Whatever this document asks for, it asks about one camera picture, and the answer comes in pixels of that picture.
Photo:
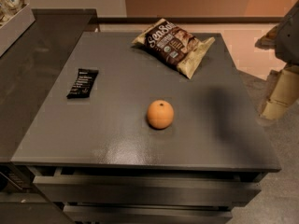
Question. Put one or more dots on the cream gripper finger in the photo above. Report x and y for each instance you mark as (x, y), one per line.
(281, 92)

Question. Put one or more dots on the orange fruit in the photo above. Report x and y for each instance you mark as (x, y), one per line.
(160, 114)

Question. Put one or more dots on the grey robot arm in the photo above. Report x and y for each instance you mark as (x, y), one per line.
(283, 39)

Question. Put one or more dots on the brown sea salt chip bag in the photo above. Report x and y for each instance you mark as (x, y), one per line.
(175, 46)

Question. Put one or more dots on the grey drawer cabinet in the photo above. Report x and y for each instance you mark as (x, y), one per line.
(101, 161)

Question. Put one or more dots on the black snack bar wrapper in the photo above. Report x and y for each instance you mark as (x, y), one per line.
(83, 84)

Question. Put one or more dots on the dark grey side counter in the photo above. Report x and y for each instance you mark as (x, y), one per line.
(30, 67)

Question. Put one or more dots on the grey cardboard snack box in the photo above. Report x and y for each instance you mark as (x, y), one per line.
(15, 27)

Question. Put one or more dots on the white snack bags in box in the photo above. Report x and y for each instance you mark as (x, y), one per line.
(8, 8)

